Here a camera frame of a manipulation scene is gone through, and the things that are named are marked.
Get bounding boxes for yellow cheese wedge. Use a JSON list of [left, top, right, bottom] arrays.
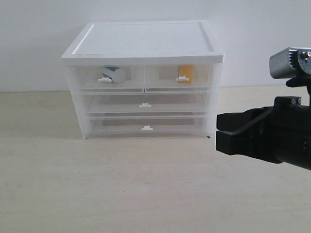
[[176, 65, 194, 84]]

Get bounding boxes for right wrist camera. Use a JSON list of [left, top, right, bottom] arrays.
[[269, 47, 311, 88]]

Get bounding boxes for white plastic drawer cabinet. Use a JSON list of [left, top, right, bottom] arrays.
[[61, 20, 224, 139]]

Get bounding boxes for white pill bottle teal label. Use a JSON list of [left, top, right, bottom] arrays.
[[98, 67, 126, 84]]

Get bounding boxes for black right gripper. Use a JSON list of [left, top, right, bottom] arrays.
[[216, 96, 311, 170]]

